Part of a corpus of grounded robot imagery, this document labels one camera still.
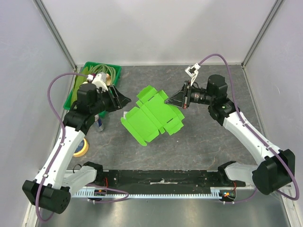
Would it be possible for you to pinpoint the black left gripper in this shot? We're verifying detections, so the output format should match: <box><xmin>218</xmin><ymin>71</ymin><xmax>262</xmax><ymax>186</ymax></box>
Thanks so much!
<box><xmin>90</xmin><ymin>84</ymin><xmax>132</xmax><ymax>115</ymax></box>

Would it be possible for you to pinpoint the green paper box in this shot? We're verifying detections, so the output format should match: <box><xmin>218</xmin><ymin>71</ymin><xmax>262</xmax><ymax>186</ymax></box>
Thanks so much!
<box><xmin>121</xmin><ymin>85</ymin><xmax>185</xmax><ymax>146</ymax></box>

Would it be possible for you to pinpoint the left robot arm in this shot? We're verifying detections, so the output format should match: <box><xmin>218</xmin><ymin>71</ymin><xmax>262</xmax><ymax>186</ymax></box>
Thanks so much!
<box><xmin>22</xmin><ymin>83</ymin><xmax>131</xmax><ymax>214</ymax></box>

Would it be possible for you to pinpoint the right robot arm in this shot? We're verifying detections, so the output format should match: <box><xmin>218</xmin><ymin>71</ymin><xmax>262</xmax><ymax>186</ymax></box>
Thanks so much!
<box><xmin>165</xmin><ymin>74</ymin><xmax>295</xmax><ymax>195</ymax></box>

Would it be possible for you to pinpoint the beige mushroom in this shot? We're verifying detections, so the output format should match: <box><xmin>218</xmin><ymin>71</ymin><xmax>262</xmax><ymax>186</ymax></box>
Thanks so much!
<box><xmin>106</xmin><ymin>73</ymin><xmax>112</xmax><ymax>86</ymax></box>

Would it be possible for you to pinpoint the green plastic tray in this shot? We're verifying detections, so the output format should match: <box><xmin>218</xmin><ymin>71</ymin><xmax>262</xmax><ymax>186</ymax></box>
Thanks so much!
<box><xmin>63</xmin><ymin>61</ymin><xmax>122</xmax><ymax>118</ymax></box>

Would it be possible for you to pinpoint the red blue drink can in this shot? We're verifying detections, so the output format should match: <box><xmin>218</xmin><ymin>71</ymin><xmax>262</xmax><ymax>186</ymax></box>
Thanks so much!
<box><xmin>94</xmin><ymin>114</ymin><xmax>104</xmax><ymax>132</ymax></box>

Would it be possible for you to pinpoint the green long beans bundle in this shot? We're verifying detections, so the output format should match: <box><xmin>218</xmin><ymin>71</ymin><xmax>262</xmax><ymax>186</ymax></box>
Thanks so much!
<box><xmin>89</xmin><ymin>64</ymin><xmax>118</xmax><ymax>84</ymax></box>

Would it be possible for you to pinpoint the large green leaf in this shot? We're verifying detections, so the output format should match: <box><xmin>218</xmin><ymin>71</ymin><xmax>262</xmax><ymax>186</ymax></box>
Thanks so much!
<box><xmin>71</xmin><ymin>66</ymin><xmax>89</xmax><ymax>105</ymax></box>

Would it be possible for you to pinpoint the yellow tape roll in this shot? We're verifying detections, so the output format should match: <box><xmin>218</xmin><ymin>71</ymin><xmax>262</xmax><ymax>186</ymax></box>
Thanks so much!
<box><xmin>73</xmin><ymin>138</ymin><xmax>89</xmax><ymax>157</ymax></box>

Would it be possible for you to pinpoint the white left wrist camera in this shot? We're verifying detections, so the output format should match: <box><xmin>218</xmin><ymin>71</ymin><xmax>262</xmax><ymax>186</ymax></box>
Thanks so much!
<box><xmin>86</xmin><ymin>72</ymin><xmax>108</xmax><ymax>92</ymax></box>

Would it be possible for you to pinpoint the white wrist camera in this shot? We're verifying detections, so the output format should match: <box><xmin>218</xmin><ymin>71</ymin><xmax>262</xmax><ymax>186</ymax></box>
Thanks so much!
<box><xmin>86</xmin><ymin>72</ymin><xmax>108</xmax><ymax>92</ymax></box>
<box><xmin>185</xmin><ymin>63</ymin><xmax>200</xmax><ymax>86</ymax></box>

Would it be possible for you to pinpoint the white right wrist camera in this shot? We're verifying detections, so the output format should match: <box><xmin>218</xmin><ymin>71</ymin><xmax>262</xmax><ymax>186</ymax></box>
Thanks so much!
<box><xmin>185</xmin><ymin>63</ymin><xmax>200</xmax><ymax>86</ymax></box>

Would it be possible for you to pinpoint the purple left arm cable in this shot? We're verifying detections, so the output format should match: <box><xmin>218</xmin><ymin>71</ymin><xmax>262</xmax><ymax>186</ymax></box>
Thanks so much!
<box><xmin>35</xmin><ymin>72</ymin><xmax>130</xmax><ymax>223</ymax></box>

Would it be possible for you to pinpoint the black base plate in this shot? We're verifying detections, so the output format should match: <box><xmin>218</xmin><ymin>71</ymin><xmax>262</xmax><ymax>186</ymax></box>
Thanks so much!
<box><xmin>91</xmin><ymin>170</ymin><xmax>246</xmax><ymax>192</ymax></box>

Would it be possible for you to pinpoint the slotted cable duct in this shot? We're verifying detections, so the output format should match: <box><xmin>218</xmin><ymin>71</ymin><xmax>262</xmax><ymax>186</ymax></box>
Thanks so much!
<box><xmin>72</xmin><ymin>186</ymin><xmax>235</xmax><ymax>201</ymax></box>

